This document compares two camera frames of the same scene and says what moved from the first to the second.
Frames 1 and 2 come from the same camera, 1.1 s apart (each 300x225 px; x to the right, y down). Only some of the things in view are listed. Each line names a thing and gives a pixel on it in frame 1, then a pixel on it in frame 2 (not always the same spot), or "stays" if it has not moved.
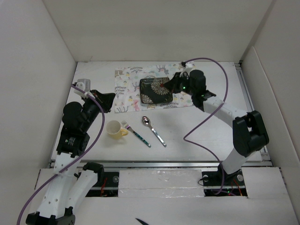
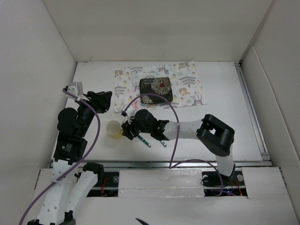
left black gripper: (105, 100) stays
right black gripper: (173, 84) -> (127, 127)
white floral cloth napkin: (127, 88) stays
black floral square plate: (152, 91) stays
